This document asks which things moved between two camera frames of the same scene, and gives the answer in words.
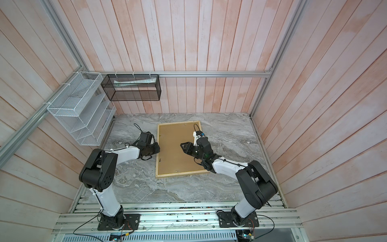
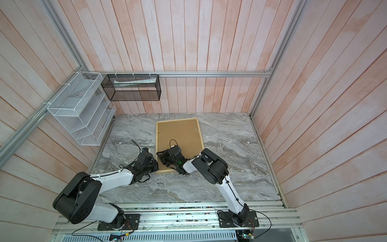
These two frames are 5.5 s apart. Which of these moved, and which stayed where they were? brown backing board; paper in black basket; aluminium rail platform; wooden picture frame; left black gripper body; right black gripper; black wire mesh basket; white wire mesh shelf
Moved: wooden picture frame; right black gripper; left black gripper body
Stayed: brown backing board; white wire mesh shelf; aluminium rail platform; black wire mesh basket; paper in black basket
